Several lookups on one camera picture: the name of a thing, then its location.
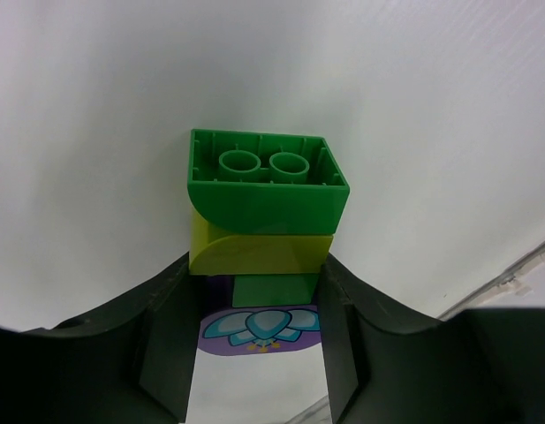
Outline aluminium frame rail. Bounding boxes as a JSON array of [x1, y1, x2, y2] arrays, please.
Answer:
[[438, 241, 545, 321]]

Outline long multicolour brick stack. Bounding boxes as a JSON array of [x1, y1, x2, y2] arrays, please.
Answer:
[[187, 129, 350, 307]]

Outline purple flower brick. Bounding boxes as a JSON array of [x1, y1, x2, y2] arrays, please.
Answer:
[[196, 274, 321, 357]]

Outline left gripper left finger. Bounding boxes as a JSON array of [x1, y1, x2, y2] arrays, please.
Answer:
[[0, 257, 201, 423]]

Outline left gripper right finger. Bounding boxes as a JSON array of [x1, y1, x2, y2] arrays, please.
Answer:
[[317, 256, 545, 423]]

